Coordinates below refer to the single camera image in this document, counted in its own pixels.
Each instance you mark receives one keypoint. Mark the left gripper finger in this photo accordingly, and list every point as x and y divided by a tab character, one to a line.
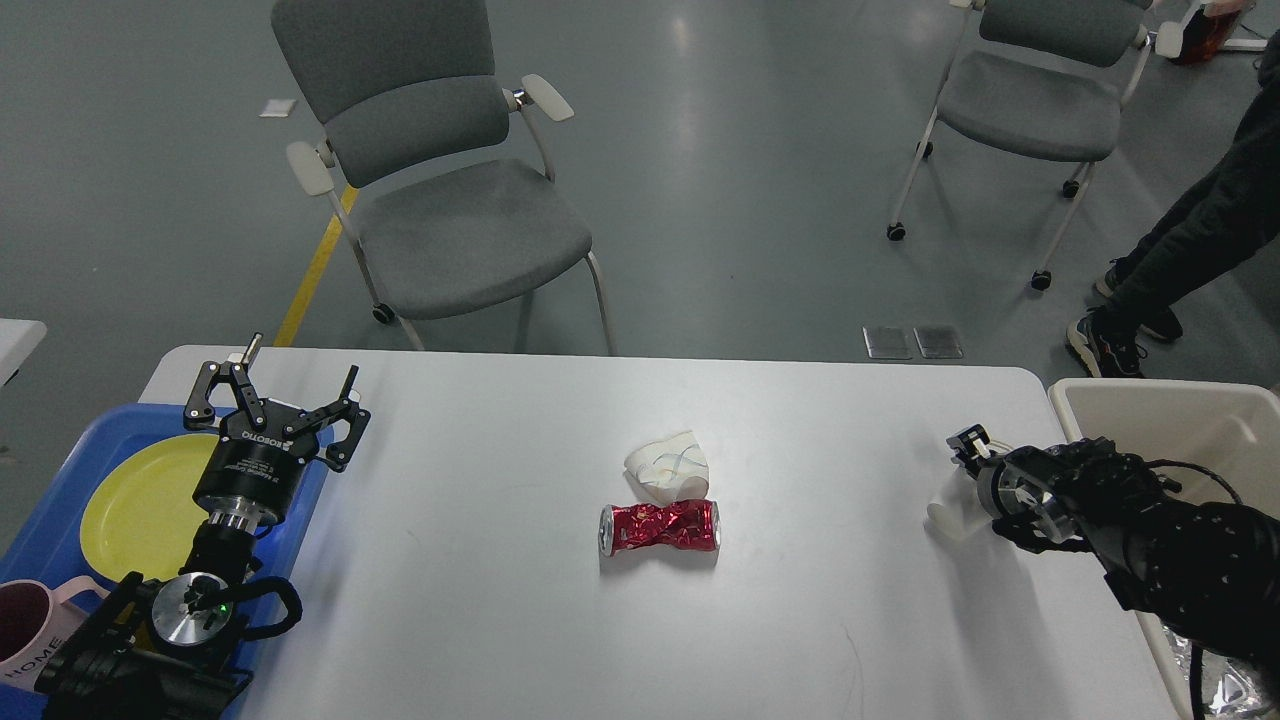
302	431
199	414

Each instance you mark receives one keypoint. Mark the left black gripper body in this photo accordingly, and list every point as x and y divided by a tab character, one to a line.
265	471

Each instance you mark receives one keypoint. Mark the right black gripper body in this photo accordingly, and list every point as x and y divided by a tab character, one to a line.
1014	489

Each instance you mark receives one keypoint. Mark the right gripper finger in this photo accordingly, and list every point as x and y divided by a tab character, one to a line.
972	449

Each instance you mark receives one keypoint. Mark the white paper cup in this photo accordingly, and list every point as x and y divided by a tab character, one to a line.
954	510

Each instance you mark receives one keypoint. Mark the yellow plate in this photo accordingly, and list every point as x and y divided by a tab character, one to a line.
143	517

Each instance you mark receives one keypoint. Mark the pink mug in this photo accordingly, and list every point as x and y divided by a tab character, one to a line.
36	620

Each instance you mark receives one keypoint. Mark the crushed red can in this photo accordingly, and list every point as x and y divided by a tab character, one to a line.
688	525

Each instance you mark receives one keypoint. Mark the white tissue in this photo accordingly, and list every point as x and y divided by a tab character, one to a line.
670	470

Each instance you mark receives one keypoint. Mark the aluminium foil tray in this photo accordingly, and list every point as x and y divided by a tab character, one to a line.
1229	689

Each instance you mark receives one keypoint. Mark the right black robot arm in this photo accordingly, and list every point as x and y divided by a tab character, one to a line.
1208	571

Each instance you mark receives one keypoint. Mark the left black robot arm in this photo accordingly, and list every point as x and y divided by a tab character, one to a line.
164	648

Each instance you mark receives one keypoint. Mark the white side table corner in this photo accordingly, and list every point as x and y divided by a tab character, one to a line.
19	338

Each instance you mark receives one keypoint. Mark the blue plastic tray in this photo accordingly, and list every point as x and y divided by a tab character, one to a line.
48	547

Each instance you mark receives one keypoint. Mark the beige plastic bin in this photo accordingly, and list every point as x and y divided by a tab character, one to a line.
1231	429

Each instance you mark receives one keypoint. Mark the grey office chair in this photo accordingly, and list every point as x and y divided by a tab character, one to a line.
395	84

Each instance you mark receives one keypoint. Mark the seated person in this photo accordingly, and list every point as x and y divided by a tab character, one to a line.
1223	219

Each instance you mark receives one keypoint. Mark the person's wheeled chair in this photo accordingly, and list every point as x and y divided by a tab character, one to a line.
1038	112

